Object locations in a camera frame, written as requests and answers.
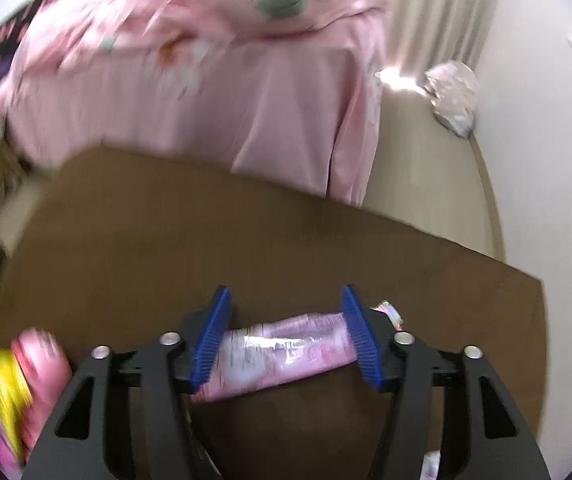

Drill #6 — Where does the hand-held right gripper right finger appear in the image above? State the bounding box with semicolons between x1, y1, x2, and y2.
341;284;552;480

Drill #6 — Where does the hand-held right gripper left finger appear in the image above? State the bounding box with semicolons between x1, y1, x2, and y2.
20;285;234;480

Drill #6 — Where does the pink printed packet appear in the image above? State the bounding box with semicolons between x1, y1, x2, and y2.
188;301;404;406

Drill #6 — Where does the yellow snack packet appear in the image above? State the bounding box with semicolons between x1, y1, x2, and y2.
0;349;34;442

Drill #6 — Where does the pink caterpillar toy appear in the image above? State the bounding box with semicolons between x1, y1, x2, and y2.
10;329;74;461

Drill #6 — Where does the bed with pink floral sheet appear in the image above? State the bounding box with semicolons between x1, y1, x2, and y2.
0;0;391;206

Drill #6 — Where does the white plastic bag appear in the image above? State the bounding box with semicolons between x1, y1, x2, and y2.
423;60;482;139

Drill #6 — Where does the white pleated curtain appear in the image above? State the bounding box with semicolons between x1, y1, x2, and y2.
333;0;507;81

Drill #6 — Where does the pink floral duvet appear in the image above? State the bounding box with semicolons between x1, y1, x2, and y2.
18;0;391;63

